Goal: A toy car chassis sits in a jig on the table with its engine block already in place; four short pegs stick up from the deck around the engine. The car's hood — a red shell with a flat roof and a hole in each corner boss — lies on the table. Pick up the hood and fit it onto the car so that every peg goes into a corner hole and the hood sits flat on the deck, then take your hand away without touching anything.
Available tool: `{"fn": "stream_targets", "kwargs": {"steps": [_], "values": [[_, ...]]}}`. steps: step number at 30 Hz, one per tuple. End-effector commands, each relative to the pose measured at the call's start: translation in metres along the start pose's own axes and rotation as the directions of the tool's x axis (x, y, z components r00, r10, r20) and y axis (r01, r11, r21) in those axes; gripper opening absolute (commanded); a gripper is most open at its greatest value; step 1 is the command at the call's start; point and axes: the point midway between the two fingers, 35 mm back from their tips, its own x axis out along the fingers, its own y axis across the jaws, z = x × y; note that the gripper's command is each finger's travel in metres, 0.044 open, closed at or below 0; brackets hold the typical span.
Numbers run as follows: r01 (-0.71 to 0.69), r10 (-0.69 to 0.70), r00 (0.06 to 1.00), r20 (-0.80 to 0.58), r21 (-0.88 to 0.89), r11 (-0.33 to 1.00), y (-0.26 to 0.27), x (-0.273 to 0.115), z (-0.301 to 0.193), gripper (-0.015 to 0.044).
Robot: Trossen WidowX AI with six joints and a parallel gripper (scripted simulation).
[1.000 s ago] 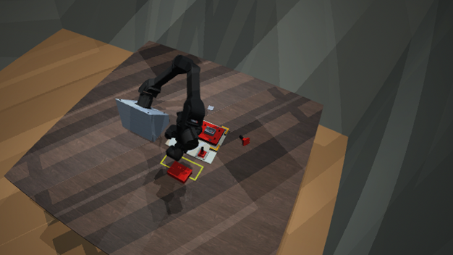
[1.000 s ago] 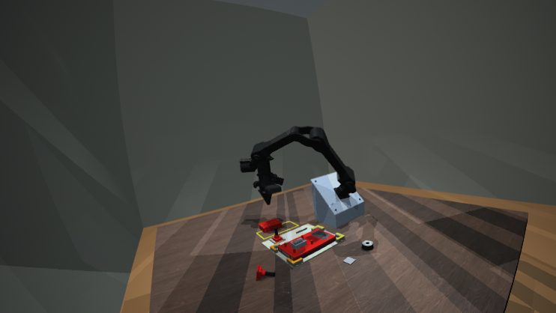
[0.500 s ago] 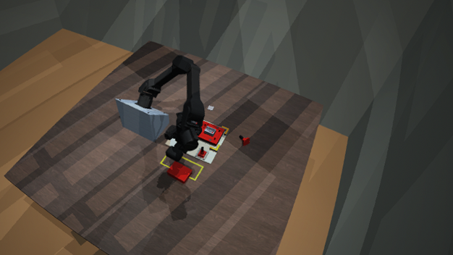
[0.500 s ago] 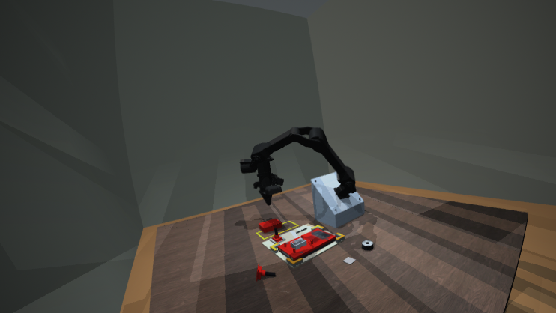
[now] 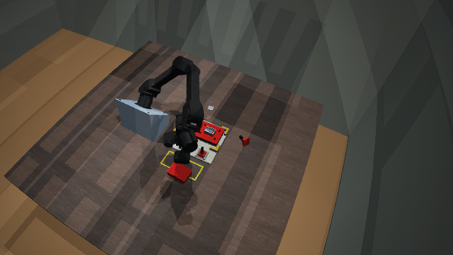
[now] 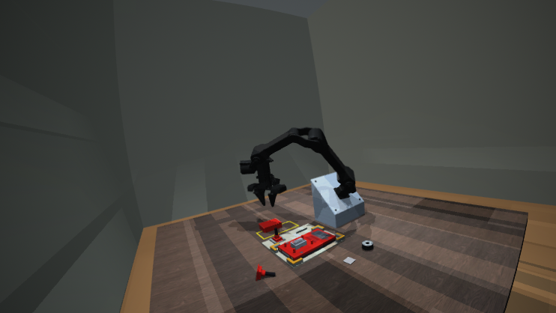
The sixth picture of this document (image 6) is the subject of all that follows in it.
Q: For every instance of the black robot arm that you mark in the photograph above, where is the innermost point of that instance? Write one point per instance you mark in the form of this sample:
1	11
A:
260	156

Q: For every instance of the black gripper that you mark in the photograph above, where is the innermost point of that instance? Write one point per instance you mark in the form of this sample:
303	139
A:
264	184

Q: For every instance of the small black toy tyre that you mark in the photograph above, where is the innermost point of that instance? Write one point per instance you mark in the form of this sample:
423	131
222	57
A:
367	245

